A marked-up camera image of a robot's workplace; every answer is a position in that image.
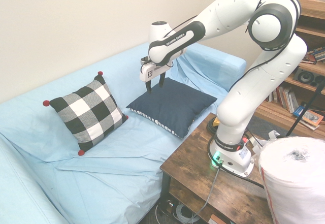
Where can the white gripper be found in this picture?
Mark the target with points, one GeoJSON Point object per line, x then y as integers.
{"type": "Point", "coordinates": [149, 73]}

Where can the navy blue pillow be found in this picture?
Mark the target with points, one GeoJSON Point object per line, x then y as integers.
{"type": "Point", "coordinates": [172, 104]}

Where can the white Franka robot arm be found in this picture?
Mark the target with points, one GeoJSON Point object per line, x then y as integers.
{"type": "Point", "coordinates": [256, 87]}

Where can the black white checkered pillow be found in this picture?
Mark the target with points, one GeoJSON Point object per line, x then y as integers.
{"type": "Point", "coordinates": [89, 109]}

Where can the rustic wooden table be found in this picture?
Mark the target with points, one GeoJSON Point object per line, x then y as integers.
{"type": "Point", "coordinates": [193, 163]}

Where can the light blue covered sofa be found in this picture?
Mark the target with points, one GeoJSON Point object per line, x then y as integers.
{"type": "Point", "coordinates": [101, 173]}

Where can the white paper strip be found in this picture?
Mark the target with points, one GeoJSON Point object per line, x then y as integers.
{"type": "Point", "coordinates": [259, 142]}

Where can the row of upright books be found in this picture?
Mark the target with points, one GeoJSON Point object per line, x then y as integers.
{"type": "Point", "coordinates": [284, 97]}

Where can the blue book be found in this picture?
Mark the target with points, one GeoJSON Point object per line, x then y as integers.
{"type": "Point", "coordinates": [299, 111]}

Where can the black speaker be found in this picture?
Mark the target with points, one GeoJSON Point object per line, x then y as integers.
{"type": "Point", "coordinates": [306, 76]}

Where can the black tripod stand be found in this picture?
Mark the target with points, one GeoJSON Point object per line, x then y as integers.
{"type": "Point", "coordinates": [308, 104]}

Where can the orange cover book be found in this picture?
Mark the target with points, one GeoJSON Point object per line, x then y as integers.
{"type": "Point", "coordinates": [312, 118]}

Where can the stack of flat books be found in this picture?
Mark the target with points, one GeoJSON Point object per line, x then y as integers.
{"type": "Point", "coordinates": [314, 55]}

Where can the wooden bookshelf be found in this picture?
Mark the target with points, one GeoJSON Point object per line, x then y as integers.
{"type": "Point", "coordinates": [312, 15]}

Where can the large white wrap roll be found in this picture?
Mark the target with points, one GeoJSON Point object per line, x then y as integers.
{"type": "Point", "coordinates": [297, 183]}

